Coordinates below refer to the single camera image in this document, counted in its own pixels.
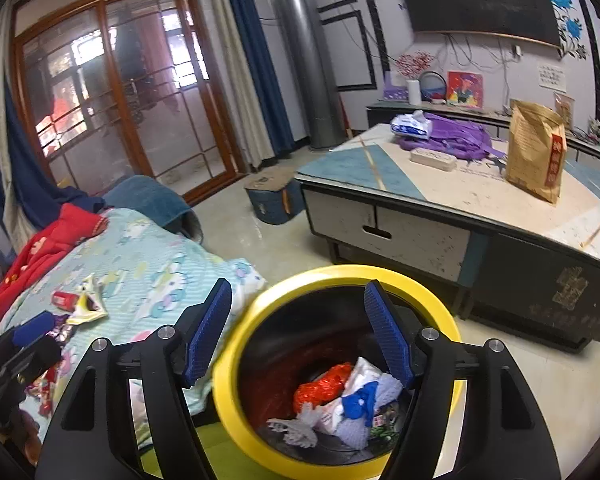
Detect dark television cabinet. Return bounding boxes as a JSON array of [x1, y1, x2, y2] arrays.
[[366, 101, 600, 161]]

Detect person's left hand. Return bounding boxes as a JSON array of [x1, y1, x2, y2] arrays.
[[12, 407, 43, 466]]

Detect yellow-rimmed black bin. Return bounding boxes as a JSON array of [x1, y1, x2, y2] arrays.
[[211, 263, 465, 480]]

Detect brown paper bag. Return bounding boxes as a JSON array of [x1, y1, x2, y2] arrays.
[[505, 100, 567, 205]]

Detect white power strip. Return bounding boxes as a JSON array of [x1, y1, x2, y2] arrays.
[[410, 147, 457, 171]]

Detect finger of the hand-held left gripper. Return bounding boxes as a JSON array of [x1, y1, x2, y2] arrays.
[[16, 332, 64, 381], [12, 311, 57, 349]]

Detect blue box stool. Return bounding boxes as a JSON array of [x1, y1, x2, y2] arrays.
[[244, 169, 306, 225]]

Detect white wall note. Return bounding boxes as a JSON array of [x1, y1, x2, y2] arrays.
[[537, 62, 567, 87]]

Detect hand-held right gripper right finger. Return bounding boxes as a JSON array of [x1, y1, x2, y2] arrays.
[[364, 280, 558, 480]]

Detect purple cloth bag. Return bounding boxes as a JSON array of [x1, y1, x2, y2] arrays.
[[399, 112, 508, 162]]

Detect green cushion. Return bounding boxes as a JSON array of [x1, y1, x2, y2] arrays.
[[140, 422, 261, 480]]

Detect clear snack packet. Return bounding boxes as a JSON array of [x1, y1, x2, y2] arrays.
[[553, 92, 576, 128]]

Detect red patterned wrapper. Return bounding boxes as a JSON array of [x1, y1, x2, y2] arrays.
[[27, 365, 63, 418]]

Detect coffee table with drawers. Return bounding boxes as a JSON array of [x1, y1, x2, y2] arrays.
[[295, 122, 600, 356]]

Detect red flowered blanket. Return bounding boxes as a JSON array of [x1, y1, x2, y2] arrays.
[[0, 203, 103, 346]]

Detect wooden sliding glass door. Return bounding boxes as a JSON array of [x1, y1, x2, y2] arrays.
[[10, 0, 248, 206]]

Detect cartoon cat printed blanket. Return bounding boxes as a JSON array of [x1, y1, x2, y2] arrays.
[[10, 207, 268, 451]]

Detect colourful framed picture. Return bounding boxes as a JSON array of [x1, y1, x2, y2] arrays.
[[446, 71, 483, 108]]

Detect white plastic bag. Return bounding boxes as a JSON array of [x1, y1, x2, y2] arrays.
[[347, 357, 388, 396]]

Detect red plastic wrapper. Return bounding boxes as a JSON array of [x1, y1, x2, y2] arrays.
[[293, 362, 355, 411]]

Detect blue sofa cover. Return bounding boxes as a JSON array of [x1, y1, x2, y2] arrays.
[[102, 175, 203, 241]]

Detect blue wrapper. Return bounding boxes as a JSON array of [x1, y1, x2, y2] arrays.
[[341, 382, 381, 421]]

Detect red berry branches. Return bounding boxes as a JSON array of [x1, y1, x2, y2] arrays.
[[395, 51, 433, 81]]

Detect grey standing air conditioner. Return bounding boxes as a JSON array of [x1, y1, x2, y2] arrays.
[[272, 0, 348, 152]]

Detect black wall television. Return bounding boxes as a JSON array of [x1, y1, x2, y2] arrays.
[[389, 0, 565, 51]]

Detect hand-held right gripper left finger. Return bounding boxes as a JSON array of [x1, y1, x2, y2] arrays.
[[34, 277, 233, 480]]

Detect yellow foil wrapper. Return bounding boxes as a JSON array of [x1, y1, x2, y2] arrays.
[[66, 275, 110, 326]]

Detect purple box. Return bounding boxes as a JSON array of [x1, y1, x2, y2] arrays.
[[384, 72, 408, 101]]

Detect round desk ornament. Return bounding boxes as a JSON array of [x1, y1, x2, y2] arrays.
[[419, 71, 448, 103]]

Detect white tissue pack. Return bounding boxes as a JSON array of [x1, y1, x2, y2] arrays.
[[390, 110, 433, 140]]

